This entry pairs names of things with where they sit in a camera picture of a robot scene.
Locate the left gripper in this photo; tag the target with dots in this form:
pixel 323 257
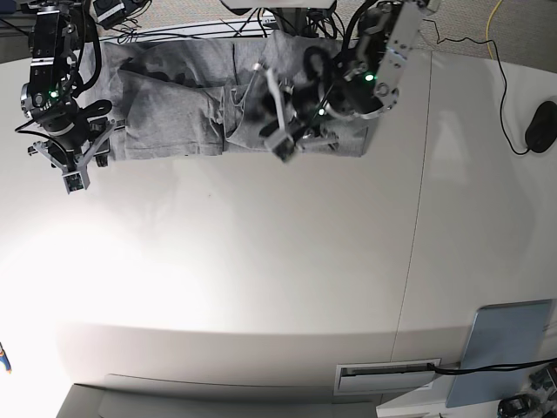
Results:
pixel 298 110

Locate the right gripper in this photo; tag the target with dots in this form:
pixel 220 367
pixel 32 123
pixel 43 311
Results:
pixel 76 145

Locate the grey T-shirt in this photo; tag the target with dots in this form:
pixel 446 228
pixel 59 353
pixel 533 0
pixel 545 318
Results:
pixel 187 97

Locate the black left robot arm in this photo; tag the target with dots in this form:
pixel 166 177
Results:
pixel 360 82

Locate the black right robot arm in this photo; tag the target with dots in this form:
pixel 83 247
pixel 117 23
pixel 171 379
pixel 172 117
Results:
pixel 66 62

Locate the black computer mouse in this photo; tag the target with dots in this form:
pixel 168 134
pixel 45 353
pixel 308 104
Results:
pixel 541 132

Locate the grey laptop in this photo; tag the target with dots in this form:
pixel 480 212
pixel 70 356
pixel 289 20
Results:
pixel 501 334

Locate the black blue device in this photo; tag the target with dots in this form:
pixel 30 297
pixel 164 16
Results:
pixel 519 405

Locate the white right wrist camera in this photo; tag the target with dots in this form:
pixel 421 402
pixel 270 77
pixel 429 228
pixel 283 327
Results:
pixel 76 181

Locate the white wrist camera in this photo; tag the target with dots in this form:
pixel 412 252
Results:
pixel 76 181
pixel 282 145

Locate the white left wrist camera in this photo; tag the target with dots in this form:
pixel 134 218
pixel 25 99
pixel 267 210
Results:
pixel 282 145

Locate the black camera box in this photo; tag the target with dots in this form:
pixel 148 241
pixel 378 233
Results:
pixel 108 12

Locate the white table cable tray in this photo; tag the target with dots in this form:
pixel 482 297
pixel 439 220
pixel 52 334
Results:
pixel 380 378

